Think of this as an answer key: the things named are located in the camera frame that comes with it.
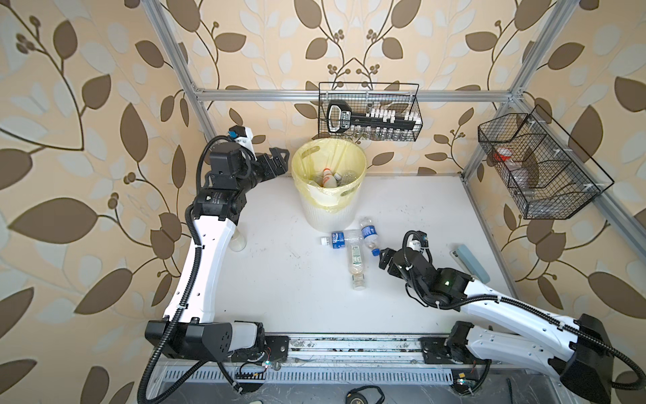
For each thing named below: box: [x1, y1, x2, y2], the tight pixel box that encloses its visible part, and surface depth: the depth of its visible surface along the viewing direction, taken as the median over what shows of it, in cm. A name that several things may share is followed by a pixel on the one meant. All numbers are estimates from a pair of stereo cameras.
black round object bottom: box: [344, 385, 386, 404], surface depth 67 cm
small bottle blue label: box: [320, 231, 363, 250], surface depth 96 cm
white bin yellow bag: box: [291, 137, 368, 233], surface depth 93 cm
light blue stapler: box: [449, 244, 491, 284], surface depth 90 cm
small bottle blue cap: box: [360, 217, 382, 257], surface depth 98 cm
